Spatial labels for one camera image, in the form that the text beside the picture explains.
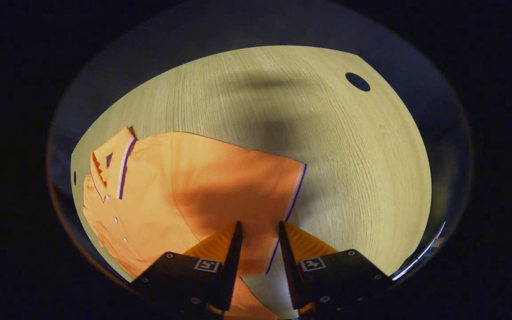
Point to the orange polo T-shirt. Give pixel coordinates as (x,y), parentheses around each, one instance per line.
(171,186)

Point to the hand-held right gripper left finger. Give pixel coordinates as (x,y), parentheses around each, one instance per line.
(234,266)

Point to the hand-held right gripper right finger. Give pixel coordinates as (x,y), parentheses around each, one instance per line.
(287,266)

